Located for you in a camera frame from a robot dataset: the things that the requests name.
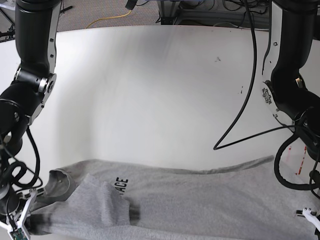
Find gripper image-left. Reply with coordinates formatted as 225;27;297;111
0;187;45;233

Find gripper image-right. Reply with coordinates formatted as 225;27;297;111
295;207;320;232

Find grey T-shirt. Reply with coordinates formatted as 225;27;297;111
29;156;320;240

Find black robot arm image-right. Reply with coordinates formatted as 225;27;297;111
261;0;320;198

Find black robot arm image-left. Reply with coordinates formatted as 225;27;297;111
0;0;62;232

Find red tape rectangle marking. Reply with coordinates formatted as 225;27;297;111
285;145;307;175

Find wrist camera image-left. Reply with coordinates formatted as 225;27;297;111
8;227;31;240

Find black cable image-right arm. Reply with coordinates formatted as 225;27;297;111
212;0;301;151

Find yellow cable on floor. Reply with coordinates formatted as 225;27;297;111
86;6;131;30

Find aluminium frame base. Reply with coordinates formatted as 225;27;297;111
156;0;217;25

